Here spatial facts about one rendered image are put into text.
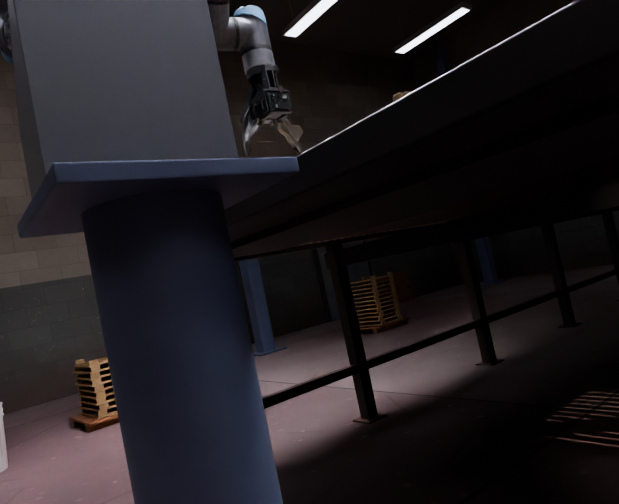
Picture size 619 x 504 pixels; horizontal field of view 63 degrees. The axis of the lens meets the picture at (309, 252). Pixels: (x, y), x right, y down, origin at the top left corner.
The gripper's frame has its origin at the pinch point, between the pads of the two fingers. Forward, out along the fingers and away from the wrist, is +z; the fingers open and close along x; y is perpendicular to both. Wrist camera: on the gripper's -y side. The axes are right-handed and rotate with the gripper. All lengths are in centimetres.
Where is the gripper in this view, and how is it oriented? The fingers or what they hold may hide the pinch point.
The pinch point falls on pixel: (273, 156)
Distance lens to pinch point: 123.7
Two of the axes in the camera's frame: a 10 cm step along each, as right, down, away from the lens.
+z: 2.0, 9.8, -0.5
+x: 8.2, -1.5, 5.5
